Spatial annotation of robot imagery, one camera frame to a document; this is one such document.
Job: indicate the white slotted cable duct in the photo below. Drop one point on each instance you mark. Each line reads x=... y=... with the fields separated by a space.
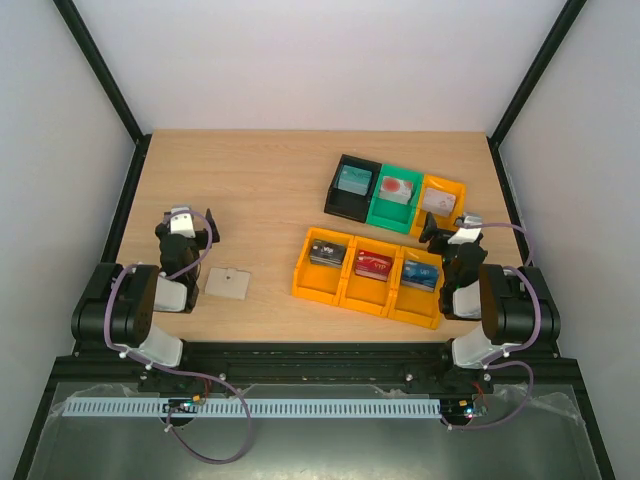
x=256 y=408

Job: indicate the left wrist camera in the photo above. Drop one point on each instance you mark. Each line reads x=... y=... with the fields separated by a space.
x=181 y=221

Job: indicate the yellow bin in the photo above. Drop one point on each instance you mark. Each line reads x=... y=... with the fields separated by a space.
x=447 y=223
x=369 y=282
x=411 y=305
x=319 y=283

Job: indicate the black VIP card stack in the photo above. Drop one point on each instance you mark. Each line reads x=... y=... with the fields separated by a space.
x=327 y=253

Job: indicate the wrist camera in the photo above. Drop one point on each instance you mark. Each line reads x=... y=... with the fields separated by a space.
x=469 y=229
x=181 y=221

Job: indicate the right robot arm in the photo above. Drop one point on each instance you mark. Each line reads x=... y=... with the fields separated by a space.
x=513 y=305

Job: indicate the teal card stack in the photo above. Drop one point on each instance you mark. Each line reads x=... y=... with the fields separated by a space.
x=354 y=180

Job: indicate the black frame post left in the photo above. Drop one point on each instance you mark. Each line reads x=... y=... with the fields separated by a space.
x=91 y=52

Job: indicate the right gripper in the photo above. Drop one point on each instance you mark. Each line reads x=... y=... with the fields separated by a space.
x=442 y=236

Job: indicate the yellow bin lower right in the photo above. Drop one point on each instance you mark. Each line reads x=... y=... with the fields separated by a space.
x=411 y=305

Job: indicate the red white card stack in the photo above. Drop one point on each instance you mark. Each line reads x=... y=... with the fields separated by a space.
x=396 y=190

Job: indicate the black bin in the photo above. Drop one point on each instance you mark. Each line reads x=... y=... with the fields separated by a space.
x=348 y=205

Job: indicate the yellow bin upper right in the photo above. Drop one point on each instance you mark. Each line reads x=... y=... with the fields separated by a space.
x=447 y=223

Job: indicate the yellow bin lower middle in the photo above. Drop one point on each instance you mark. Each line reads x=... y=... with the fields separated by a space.
x=369 y=282

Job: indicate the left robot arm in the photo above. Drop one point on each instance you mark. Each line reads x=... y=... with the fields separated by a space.
x=118 y=303

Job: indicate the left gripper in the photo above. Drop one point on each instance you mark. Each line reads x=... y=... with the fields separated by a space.
x=215 y=237

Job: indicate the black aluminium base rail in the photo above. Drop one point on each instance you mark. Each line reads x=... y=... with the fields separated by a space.
x=417 y=368

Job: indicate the black frame post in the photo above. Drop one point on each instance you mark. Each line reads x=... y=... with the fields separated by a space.
x=551 y=44
x=91 y=52

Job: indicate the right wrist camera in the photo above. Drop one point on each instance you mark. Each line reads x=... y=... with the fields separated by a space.
x=469 y=229

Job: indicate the yellow bin lower left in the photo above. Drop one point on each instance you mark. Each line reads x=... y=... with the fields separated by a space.
x=319 y=283

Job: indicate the red VIP card stack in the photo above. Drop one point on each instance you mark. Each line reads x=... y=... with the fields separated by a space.
x=373 y=265

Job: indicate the blue VIP card stack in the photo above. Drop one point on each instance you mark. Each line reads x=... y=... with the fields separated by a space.
x=419 y=275

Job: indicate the black frame post right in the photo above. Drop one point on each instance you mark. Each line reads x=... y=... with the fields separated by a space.
x=551 y=44

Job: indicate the green bin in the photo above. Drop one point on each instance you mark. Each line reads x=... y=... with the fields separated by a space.
x=393 y=216

